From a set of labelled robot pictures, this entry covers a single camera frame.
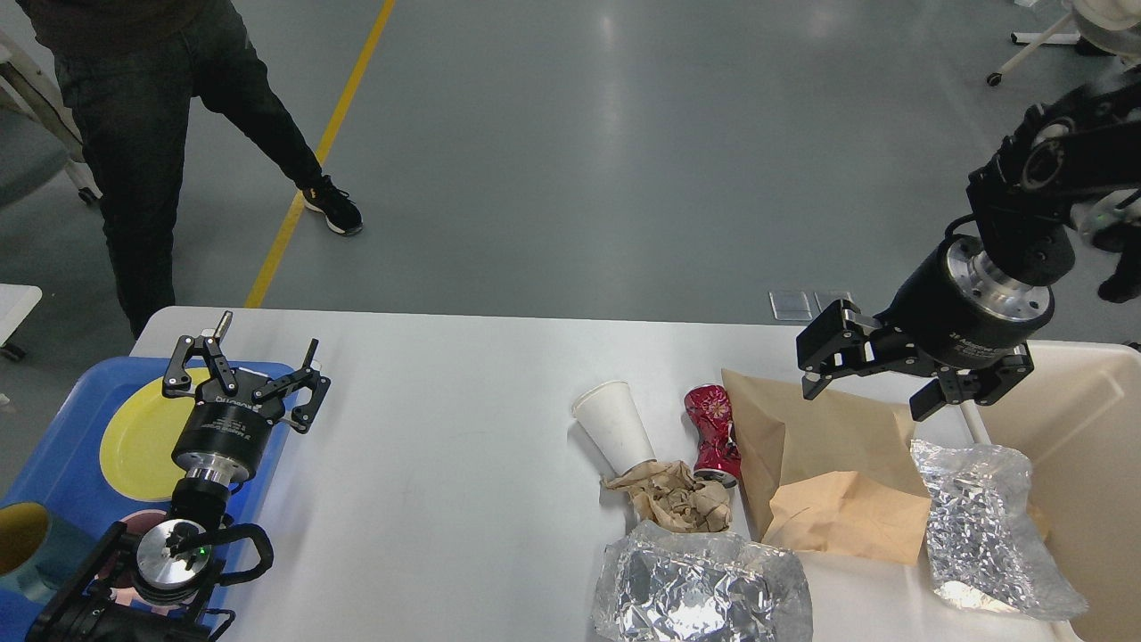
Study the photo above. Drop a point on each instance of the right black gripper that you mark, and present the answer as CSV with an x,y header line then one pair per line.
x,y
958,307

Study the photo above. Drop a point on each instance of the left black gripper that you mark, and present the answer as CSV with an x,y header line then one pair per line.
x,y
229,435

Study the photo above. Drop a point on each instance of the yellow round plate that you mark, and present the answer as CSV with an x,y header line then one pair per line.
x,y
135,452

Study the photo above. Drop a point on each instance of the brown paper bag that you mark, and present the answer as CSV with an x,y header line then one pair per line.
x,y
784,438

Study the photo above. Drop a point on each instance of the tan paper bag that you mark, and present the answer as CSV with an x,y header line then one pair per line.
x,y
848,514

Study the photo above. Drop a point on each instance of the clear plastic wrap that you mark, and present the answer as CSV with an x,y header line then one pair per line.
x,y
984,551

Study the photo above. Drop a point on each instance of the pink ribbed mug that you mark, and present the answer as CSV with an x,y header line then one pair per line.
x,y
138,522

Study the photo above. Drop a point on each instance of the dark teal mug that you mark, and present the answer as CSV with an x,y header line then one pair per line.
x,y
40,551

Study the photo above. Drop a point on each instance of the aluminium foil sheet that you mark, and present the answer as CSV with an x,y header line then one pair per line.
x,y
657,585

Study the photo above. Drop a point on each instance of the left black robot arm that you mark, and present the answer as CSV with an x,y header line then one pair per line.
x,y
156,585

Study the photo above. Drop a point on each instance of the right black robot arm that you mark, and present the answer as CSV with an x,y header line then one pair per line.
x,y
1070,165

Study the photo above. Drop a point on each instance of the beige plastic bin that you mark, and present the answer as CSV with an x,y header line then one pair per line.
x,y
1076,417

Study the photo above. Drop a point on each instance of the blue plastic tray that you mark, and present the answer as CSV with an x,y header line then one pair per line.
x,y
65,473

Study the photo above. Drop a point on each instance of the crushed red can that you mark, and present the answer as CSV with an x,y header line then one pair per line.
x,y
718,459

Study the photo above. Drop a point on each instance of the white side table corner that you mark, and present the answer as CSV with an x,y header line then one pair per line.
x,y
17,301

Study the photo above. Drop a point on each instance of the crumpled brown paper ball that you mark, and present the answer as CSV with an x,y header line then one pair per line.
x,y
669,494

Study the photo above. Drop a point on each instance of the white paper cup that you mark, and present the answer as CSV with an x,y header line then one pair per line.
x,y
609,415

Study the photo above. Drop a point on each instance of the grey chair at left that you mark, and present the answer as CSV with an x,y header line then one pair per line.
x,y
28,90

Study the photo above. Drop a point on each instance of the person in dark clothes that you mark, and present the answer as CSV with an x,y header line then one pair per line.
x,y
128,71

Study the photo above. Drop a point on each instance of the white rolling stand legs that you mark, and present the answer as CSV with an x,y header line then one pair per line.
x,y
1110,27

